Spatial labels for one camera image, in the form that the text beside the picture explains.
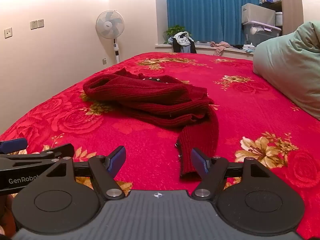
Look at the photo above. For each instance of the white windowsill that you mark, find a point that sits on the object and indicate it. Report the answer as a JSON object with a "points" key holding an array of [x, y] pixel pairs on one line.
{"points": [[162, 46]]}

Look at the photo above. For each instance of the red floral blanket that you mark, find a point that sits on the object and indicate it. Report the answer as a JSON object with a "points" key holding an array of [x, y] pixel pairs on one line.
{"points": [[250, 110]]}

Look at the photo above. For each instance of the cardboard box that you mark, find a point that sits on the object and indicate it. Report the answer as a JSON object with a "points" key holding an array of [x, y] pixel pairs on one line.
{"points": [[257, 13]]}

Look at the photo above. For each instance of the dark red knit sweater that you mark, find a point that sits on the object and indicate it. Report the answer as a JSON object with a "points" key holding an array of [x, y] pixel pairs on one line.
{"points": [[150, 97]]}

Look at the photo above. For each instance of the green potted plant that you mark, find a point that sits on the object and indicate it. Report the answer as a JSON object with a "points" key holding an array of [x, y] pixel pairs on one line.
{"points": [[175, 31]]}

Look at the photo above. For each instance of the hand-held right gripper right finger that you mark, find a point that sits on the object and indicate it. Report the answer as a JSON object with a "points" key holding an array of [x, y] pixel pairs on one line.
{"points": [[200, 161]]}

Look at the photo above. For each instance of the wooden wardrobe panel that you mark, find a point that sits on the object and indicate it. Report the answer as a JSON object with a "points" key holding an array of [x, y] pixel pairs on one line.
{"points": [[292, 5]]}

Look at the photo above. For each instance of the white tissue pack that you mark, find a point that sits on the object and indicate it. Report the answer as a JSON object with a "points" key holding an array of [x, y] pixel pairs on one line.
{"points": [[248, 47]]}

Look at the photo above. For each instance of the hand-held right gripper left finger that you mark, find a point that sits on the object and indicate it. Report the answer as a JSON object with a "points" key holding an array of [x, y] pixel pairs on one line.
{"points": [[118, 158]]}

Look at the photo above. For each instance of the pale green pillow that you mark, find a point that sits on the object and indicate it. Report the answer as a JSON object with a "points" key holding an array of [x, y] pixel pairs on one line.
{"points": [[287, 62]]}

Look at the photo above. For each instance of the pink cloth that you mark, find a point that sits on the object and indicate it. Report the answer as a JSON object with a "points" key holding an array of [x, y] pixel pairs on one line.
{"points": [[220, 46]]}

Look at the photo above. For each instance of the white standing fan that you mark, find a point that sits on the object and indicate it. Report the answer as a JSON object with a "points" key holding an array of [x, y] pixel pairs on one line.
{"points": [[110, 25]]}

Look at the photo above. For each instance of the black and white bag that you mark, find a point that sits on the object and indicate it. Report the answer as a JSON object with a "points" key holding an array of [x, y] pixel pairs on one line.
{"points": [[182, 40]]}

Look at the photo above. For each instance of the clear plastic storage bin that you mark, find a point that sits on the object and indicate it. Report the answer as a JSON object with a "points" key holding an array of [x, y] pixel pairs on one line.
{"points": [[262, 33]]}

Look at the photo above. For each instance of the blue curtain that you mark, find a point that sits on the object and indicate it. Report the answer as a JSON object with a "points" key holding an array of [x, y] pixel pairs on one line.
{"points": [[212, 10]]}

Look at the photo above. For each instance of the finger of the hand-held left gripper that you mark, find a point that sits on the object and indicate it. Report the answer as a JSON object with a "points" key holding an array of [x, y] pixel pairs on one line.
{"points": [[37, 156], [12, 145]]}

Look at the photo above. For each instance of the white plastic container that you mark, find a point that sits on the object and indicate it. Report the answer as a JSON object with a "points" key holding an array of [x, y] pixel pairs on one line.
{"points": [[278, 18]]}

